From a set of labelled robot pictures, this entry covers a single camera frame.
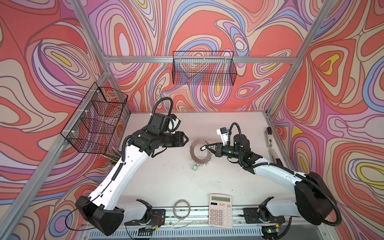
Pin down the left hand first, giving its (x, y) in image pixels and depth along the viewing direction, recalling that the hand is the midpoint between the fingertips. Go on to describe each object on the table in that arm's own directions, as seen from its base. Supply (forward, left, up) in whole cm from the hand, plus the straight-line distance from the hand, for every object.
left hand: (188, 139), depth 70 cm
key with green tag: (-4, -4, -23) cm, 24 cm away
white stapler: (+19, -55, -25) cm, 63 cm away
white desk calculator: (-26, -16, -26) cm, 40 cm away
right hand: (+1, -10, -11) cm, 15 cm away
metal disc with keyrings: (-4, -6, -16) cm, 18 cm away
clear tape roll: (-25, +7, -27) cm, 38 cm away
